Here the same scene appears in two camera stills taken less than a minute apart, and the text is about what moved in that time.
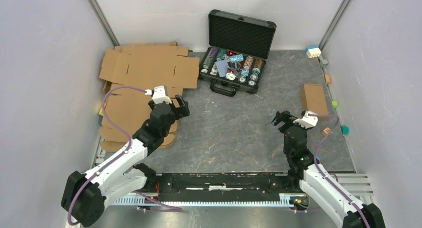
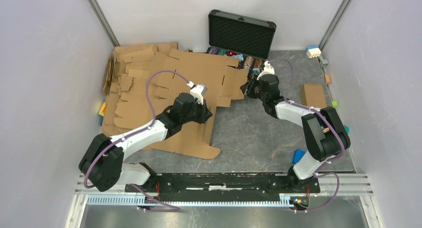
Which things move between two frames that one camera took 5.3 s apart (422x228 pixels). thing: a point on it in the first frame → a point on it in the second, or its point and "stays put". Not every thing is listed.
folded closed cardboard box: x=314 y=99 stays put
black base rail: x=243 y=187 stays put
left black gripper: x=181 y=111 → x=205 y=112
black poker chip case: x=236 y=57 stays put
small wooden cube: x=328 y=79 stays put
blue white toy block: x=313 y=52 stays put
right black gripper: x=285 y=117 → x=247 y=88
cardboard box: x=163 y=65 → x=166 y=73
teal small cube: x=345 y=130 stays put
